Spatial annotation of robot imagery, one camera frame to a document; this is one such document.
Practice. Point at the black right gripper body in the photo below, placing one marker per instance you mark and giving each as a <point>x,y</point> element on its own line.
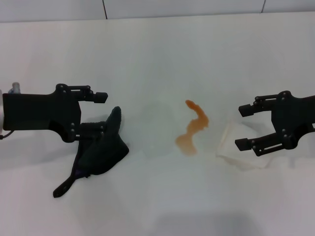
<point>290,115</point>

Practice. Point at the white paper cup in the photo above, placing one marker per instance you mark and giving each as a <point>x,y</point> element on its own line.
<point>236,145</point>

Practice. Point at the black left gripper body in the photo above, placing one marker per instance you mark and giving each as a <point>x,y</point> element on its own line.
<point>37,110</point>

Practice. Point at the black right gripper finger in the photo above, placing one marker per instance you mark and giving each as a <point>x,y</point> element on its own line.
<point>247,110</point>
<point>265,145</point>

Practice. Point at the orange liquid stain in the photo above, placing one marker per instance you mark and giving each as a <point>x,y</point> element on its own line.
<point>193,127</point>

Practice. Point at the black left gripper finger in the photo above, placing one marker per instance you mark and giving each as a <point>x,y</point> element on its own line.
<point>99,97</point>
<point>86,127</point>

